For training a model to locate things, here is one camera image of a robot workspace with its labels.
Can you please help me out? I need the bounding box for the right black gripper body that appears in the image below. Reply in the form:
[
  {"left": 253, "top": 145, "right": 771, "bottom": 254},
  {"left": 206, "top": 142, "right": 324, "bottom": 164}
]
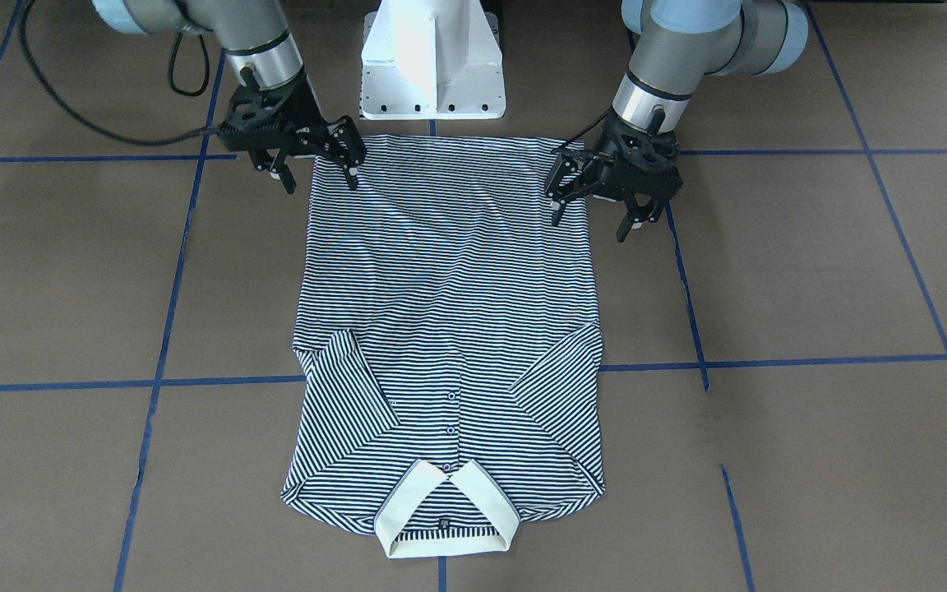
[{"left": 217, "top": 70, "right": 343, "bottom": 172}]

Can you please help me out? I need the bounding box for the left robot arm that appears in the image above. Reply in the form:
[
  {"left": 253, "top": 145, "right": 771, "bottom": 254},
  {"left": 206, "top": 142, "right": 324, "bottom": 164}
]
[{"left": 544, "top": 1, "right": 809, "bottom": 241}]

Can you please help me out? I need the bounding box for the brown paper table cover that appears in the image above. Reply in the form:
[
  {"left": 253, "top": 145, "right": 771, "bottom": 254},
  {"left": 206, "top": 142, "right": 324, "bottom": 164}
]
[{"left": 0, "top": 1, "right": 947, "bottom": 591}]

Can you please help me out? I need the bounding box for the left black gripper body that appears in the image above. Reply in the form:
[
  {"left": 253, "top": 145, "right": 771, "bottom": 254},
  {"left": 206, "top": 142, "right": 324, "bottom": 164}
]
[{"left": 575, "top": 113, "right": 683, "bottom": 216}]

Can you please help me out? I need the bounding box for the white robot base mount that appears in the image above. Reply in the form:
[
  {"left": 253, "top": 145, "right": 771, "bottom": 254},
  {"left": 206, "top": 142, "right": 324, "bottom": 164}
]
[{"left": 358, "top": 1, "right": 507, "bottom": 120}]

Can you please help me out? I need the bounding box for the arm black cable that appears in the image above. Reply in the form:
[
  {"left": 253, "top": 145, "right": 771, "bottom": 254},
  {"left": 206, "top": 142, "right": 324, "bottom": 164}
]
[
  {"left": 18, "top": 0, "right": 221, "bottom": 149},
  {"left": 552, "top": 109, "right": 614, "bottom": 155}
]

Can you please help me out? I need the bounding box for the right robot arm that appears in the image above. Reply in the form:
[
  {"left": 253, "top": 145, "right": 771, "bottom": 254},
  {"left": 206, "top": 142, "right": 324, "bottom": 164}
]
[{"left": 93, "top": 1, "right": 366, "bottom": 192}]

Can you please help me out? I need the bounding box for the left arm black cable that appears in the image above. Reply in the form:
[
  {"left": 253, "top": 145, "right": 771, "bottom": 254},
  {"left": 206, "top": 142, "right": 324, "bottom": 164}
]
[{"left": 552, "top": 109, "right": 614, "bottom": 155}]

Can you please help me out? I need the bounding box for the navy white striped polo shirt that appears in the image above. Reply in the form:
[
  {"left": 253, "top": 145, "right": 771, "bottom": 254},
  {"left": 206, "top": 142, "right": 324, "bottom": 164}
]
[{"left": 279, "top": 135, "right": 606, "bottom": 559}]

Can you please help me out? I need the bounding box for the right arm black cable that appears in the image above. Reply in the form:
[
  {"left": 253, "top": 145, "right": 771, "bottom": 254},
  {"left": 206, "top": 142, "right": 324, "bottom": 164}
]
[{"left": 18, "top": 0, "right": 221, "bottom": 149}]

